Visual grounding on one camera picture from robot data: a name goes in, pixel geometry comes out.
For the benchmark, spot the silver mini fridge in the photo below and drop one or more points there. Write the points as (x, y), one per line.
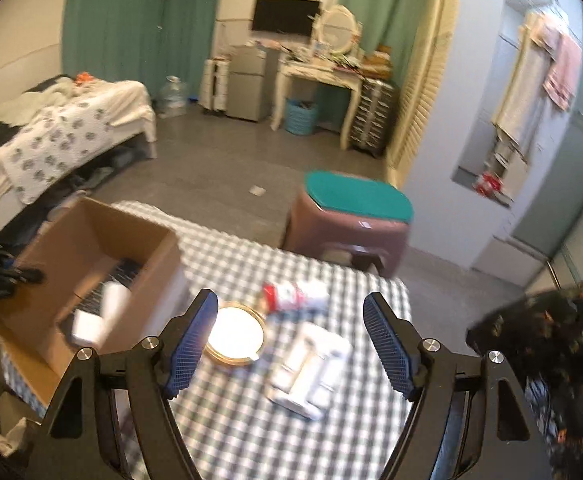
(249, 85)

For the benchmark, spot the white hanging towel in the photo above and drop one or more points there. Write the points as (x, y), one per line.
(521, 85)

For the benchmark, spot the bed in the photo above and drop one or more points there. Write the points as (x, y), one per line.
(126, 110)

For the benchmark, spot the white blanket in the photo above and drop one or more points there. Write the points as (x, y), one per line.
(126, 100)

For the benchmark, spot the patterned quilted bed pad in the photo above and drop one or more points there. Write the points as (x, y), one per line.
(51, 145)

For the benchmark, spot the clutter of vanity items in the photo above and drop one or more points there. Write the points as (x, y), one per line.
(301, 55)

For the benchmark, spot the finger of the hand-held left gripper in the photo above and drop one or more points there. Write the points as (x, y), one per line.
(1, 270)

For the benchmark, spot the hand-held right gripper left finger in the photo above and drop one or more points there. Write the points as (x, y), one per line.
(191, 345)

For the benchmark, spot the pale green bedding pile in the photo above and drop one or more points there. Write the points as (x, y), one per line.
(54, 92)

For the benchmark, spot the blue laundry basket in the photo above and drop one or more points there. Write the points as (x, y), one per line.
(300, 120)

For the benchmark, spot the green curtain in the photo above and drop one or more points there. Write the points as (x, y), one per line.
(191, 20)
(111, 25)
(386, 0)

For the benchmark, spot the cardboard box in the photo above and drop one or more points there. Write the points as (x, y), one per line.
(56, 245)

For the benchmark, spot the dark floral garment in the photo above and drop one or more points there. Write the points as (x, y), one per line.
(561, 350)

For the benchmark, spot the oval vanity mirror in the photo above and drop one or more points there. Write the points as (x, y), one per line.
(339, 27)

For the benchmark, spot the wall television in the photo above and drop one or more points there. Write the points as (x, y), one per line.
(284, 16)

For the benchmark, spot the black remote control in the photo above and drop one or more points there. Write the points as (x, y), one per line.
(121, 270)

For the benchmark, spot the orange toy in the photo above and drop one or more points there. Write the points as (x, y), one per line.
(84, 78)

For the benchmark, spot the teal seat cushion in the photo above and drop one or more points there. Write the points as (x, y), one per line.
(356, 197)

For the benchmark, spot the white vanity table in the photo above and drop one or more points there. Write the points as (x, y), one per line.
(316, 76)

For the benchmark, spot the white plastic bottle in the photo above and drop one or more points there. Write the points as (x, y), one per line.
(114, 305)

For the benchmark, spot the white power adapter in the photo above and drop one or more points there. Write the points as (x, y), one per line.
(84, 327)

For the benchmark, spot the pink plastic stool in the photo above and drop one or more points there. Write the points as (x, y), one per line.
(331, 240)

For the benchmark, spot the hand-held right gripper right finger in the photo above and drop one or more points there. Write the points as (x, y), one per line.
(391, 350)

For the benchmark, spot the grey checkered tablecloth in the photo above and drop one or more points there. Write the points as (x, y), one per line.
(231, 425)

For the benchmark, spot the paper scrap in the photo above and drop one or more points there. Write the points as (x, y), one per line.
(258, 190)

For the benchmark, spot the red floral bag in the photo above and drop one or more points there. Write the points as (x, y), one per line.
(489, 183)

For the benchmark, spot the frosted glass door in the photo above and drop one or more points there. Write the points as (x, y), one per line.
(561, 190)

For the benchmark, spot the clear water jug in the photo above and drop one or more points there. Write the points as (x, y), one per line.
(173, 97)

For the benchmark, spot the pink hanging towel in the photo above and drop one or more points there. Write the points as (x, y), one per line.
(564, 70)

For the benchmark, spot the white toothbrush kit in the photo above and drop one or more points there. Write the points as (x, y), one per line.
(306, 370)

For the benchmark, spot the white bottle with red cap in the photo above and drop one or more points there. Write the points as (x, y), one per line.
(296, 294)

